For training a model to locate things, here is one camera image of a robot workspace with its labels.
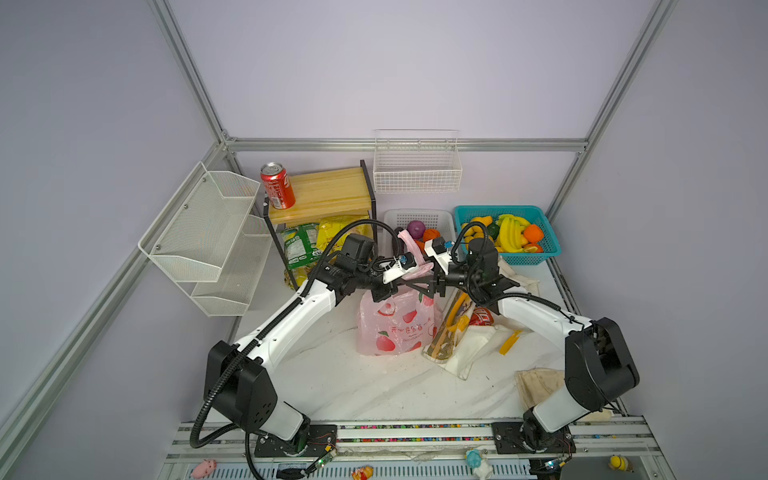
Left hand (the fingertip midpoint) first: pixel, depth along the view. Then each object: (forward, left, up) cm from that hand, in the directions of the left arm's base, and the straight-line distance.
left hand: (399, 279), depth 78 cm
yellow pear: (+39, -35, -14) cm, 55 cm away
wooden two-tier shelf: (+24, +19, +10) cm, 32 cm away
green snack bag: (+15, +30, -2) cm, 33 cm away
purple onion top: (+37, -7, -16) cm, 41 cm away
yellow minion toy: (-38, -52, -19) cm, 67 cm away
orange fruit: (+31, -50, -13) cm, 60 cm away
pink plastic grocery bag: (-9, -3, -8) cm, 12 cm away
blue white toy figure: (-39, -19, -19) cm, 48 cm away
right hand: (+1, -3, +2) cm, 3 cm away
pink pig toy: (-40, +46, -22) cm, 64 cm away
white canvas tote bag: (-13, -16, -4) cm, 21 cm away
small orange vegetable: (+33, -13, -16) cm, 38 cm away
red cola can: (-2, -25, -15) cm, 29 cm away
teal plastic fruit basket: (+43, -54, -14) cm, 70 cm away
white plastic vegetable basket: (+39, -17, -15) cm, 45 cm away
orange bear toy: (-40, +8, -21) cm, 46 cm away
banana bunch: (+29, -42, -14) cm, 53 cm away
